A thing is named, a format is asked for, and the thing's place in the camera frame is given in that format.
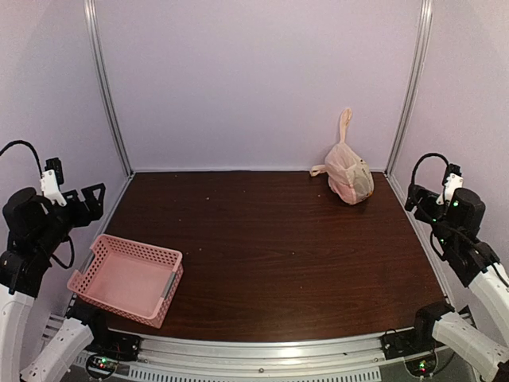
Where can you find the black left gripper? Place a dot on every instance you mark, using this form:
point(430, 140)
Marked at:
point(94, 210)

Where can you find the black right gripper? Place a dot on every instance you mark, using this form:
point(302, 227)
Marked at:
point(426, 197)

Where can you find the beige plastic bag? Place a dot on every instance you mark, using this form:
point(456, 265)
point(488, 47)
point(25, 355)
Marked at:
point(349, 176)

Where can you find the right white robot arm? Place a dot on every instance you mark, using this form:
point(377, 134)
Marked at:
point(455, 216)

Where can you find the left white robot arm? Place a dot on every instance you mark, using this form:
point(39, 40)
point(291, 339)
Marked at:
point(37, 227)

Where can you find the pink perforated plastic basket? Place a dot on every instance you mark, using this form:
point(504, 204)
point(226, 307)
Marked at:
point(131, 279)

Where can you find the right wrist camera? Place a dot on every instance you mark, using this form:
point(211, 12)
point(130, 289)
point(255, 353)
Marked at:
point(452, 180)

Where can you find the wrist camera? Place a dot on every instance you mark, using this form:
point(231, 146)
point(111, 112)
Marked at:
point(452, 180)
point(51, 180)

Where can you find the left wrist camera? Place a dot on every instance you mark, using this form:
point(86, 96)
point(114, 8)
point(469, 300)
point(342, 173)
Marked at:
point(51, 180)

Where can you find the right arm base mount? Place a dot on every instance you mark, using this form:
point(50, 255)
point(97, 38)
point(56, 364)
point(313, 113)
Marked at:
point(409, 346)

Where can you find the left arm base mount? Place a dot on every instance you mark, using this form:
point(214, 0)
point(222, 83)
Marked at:
point(109, 347)

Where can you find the front aluminium rail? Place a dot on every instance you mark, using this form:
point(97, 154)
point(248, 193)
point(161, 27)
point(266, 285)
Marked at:
point(358, 358)

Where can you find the left aluminium frame post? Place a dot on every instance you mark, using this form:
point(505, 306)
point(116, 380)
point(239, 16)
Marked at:
point(91, 20)

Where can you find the aluminium frame post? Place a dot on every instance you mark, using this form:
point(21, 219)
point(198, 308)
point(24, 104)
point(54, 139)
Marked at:
point(91, 20)
point(420, 51)

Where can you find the right aluminium frame post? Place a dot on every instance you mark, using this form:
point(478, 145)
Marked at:
point(420, 51)

